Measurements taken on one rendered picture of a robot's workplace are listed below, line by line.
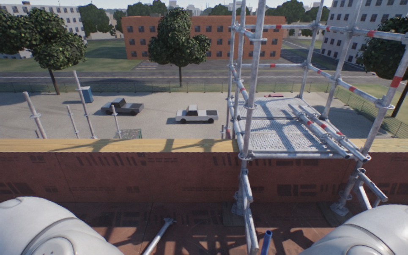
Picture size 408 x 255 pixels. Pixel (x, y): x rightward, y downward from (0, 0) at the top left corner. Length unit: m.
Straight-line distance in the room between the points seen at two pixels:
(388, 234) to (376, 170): 2.30
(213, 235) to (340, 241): 1.89
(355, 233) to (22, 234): 0.60
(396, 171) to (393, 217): 2.40
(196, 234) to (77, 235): 1.90
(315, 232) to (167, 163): 1.61
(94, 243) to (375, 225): 0.51
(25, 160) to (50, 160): 0.26
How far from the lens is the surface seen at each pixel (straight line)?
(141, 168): 2.28
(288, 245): 2.36
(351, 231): 0.50
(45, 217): 0.53
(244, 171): 2.05
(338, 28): 2.86
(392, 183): 3.06
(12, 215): 0.57
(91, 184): 2.63
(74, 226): 0.50
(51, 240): 0.44
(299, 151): 2.17
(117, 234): 2.44
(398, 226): 0.55
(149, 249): 2.21
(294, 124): 2.62
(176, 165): 2.18
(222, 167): 2.18
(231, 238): 2.28
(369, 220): 0.54
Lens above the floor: 1.89
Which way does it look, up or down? 29 degrees down
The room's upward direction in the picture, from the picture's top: straight up
